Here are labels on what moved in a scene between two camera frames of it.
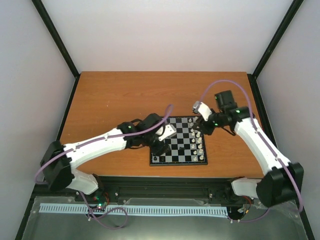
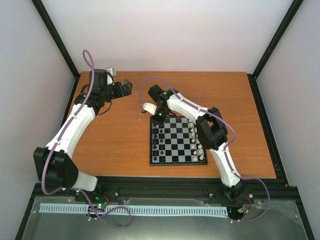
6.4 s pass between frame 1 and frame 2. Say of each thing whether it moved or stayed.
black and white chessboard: stayed
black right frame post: stayed
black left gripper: moved
